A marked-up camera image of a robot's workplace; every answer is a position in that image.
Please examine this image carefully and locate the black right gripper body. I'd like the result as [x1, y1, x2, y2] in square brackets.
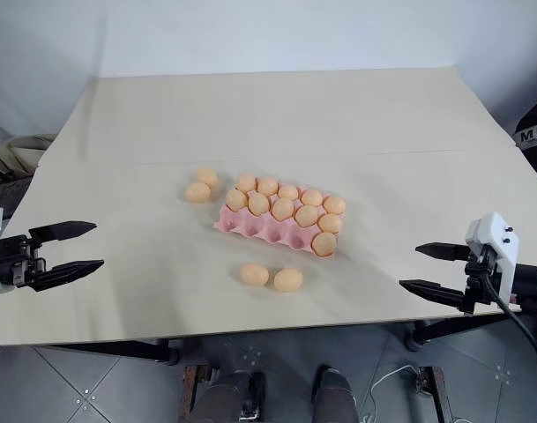
[461, 246, 502, 315]

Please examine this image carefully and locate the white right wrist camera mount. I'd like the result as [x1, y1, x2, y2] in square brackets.
[465, 211, 523, 306]

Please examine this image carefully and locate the black table leg bar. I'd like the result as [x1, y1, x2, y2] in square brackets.
[403, 313, 524, 353]
[51, 338, 182, 366]

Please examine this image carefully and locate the beige fabric bag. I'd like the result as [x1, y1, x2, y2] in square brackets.
[0, 133, 58, 182]

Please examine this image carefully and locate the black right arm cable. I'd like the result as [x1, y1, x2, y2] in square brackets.
[482, 253, 537, 367]

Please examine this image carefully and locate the pink egg tray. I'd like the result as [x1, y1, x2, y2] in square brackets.
[212, 175, 347, 259]

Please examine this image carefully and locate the black object with white letters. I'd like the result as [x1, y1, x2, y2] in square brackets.
[511, 85, 537, 178]

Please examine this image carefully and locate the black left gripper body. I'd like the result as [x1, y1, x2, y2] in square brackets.
[0, 234, 47, 290]

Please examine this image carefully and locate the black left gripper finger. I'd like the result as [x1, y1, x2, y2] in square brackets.
[29, 259, 106, 293]
[28, 220, 98, 244]

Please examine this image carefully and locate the white floor cable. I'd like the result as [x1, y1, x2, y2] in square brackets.
[367, 364, 424, 423]

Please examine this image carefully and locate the dark rounded shape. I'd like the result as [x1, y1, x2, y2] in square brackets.
[190, 370, 266, 423]
[310, 366, 358, 423]

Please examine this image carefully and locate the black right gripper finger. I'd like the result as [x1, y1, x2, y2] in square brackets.
[414, 241, 473, 264]
[399, 278, 467, 315]

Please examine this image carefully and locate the rusty metal frame bar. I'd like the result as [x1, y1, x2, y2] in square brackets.
[178, 362, 209, 423]
[417, 365, 451, 423]

